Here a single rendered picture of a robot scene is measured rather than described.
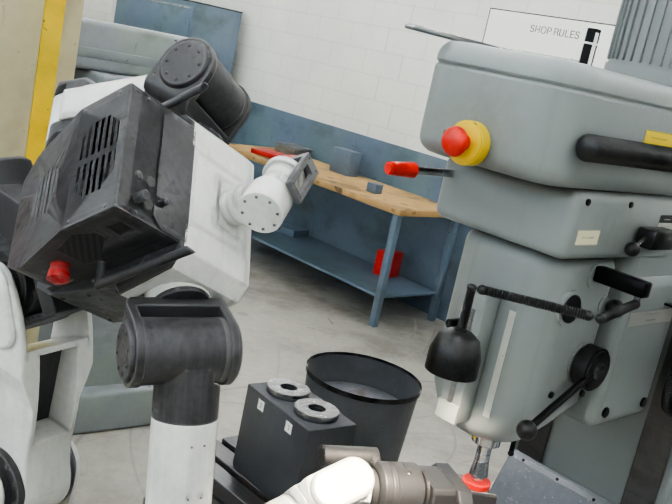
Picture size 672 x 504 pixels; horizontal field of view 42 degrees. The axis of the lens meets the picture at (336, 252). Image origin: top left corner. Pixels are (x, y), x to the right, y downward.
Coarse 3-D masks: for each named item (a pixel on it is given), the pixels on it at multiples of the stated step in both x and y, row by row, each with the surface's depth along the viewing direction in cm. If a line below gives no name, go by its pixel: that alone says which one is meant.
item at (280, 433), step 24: (264, 384) 182; (288, 384) 182; (264, 408) 176; (288, 408) 173; (312, 408) 174; (336, 408) 174; (240, 432) 183; (264, 432) 176; (288, 432) 170; (312, 432) 165; (336, 432) 169; (240, 456) 183; (264, 456) 176; (288, 456) 170; (312, 456) 167; (264, 480) 176; (288, 480) 169
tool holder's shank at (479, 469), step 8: (480, 448) 144; (488, 448) 143; (480, 456) 144; (488, 456) 144; (472, 464) 145; (480, 464) 144; (488, 464) 144; (472, 472) 144; (480, 472) 144; (480, 480) 145
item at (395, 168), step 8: (384, 168) 124; (392, 168) 123; (400, 168) 124; (408, 168) 125; (416, 168) 126; (424, 168) 128; (432, 168) 129; (400, 176) 125; (408, 176) 126; (440, 176) 131; (448, 176) 132
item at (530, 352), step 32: (480, 256) 134; (512, 256) 129; (544, 256) 127; (512, 288) 129; (544, 288) 127; (576, 288) 129; (608, 288) 136; (512, 320) 129; (544, 320) 128; (576, 320) 132; (512, 352) 130; (544, 352) 130; (576, 352) 135; (480, 384) 134; (512, 384) 131; (544, 384) 132; (480, 416) 134; (512, 416) 132
